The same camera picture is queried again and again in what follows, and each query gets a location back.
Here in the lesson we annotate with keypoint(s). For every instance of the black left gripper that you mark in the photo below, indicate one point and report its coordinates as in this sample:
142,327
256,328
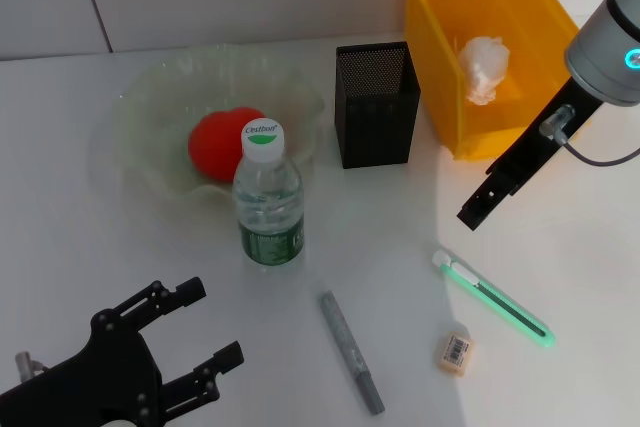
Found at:
90,387

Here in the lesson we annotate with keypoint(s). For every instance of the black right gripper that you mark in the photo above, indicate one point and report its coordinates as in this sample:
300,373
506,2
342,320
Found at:
530,147

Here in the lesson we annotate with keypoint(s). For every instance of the clear water bottle green label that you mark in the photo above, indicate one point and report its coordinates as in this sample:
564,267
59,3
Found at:
270,207

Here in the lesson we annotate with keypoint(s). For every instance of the white paper ball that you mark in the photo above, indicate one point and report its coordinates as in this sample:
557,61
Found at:
482,64

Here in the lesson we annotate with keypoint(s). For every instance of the red-orange fruit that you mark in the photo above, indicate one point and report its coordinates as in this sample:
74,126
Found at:
215,147

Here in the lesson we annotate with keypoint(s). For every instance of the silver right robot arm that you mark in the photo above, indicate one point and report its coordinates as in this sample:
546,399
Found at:
610,37

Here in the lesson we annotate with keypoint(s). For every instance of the green and white pen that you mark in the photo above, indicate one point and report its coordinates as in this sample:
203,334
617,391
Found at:
495,302

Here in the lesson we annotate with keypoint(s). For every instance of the black mesh pen holder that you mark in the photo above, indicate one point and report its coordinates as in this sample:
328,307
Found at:
375,137

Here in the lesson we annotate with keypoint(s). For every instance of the grey marker pen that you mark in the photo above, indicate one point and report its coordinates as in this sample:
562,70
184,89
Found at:
350,342

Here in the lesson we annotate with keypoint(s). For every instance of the small beige eraser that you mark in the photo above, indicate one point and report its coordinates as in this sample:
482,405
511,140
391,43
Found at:
456,353

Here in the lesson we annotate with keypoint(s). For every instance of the wavy clear glass fruit bowl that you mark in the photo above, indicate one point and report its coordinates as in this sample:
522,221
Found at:
150,97

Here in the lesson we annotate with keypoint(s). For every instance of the yellow plastic bin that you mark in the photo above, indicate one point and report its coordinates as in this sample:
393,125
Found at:
440,87

